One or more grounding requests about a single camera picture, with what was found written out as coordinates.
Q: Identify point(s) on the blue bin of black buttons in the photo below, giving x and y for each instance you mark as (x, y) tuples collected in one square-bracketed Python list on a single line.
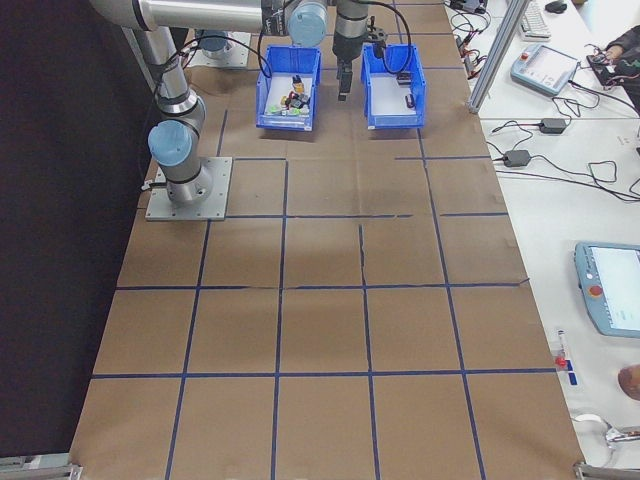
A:
[(395, 123)]

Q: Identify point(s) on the blue bin of colourful buttons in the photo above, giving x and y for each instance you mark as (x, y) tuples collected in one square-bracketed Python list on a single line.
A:
[(285, 123)]

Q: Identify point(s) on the bystander black sleeved forearm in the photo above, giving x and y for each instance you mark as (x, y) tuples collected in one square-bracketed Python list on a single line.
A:
[(631, 55)]

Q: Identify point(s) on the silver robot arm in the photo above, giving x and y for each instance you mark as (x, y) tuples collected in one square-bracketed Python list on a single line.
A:
[(172, 102), (216, 46)]

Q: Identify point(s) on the black button with yellow block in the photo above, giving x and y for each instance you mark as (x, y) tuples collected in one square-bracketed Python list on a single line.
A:
[(296, 82)]

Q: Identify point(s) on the yellow mushroom push button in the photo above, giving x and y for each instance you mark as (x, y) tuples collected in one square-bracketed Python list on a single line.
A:
[(286, 100)]

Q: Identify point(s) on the black and silver push button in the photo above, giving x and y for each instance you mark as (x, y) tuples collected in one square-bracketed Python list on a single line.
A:
[(404, 78), (410, 100)]

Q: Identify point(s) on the bystander bare hand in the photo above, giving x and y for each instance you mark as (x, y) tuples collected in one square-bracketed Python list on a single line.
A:
[(614, 50)]

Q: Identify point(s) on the white foam bin liner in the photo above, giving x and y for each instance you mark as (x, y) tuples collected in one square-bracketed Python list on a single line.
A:
[(387, 100), (280, 87)]

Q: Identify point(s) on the black power adapter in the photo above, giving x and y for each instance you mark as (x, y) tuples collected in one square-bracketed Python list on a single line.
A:
[(516, 158), (554, 126)]

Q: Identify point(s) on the white computer keyboard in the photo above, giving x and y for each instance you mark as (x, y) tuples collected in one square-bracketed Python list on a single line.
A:
[(535, 20)]

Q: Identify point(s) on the grey blue teach pendant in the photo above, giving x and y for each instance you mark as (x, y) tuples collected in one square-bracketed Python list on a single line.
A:
[(610, 290), (542, 65)]

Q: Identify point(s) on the black computer mouse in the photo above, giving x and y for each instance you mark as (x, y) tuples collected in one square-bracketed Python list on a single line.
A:
[(555, 6)]

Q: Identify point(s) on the black cover cloth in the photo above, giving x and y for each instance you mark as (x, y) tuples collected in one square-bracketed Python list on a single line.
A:
[(50, 200)]

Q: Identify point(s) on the white pen with red cap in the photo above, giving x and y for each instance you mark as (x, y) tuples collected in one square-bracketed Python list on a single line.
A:
[(562, 347)]

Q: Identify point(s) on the blue tape strip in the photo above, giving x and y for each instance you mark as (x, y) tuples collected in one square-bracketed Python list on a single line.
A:
[(575, 378)]

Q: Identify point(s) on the brown round object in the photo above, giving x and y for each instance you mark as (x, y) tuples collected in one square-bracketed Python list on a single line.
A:
[(631, 382)]

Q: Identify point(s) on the silver metal clamp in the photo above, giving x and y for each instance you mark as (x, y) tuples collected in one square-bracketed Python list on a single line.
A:
[(620, 436)]

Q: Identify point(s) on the aluminium profile bar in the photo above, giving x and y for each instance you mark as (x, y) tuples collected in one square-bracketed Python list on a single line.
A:
[(40, 467), (607, 472)]

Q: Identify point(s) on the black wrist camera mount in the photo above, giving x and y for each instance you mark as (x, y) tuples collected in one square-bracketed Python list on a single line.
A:
[(376, 36)]

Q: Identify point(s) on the white square base plate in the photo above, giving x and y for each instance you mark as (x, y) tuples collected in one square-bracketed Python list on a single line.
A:
[(220, 200), (241, 58)]

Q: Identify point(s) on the aluminium profile post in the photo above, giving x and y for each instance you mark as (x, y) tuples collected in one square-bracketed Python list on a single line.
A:
[(492, 60)]

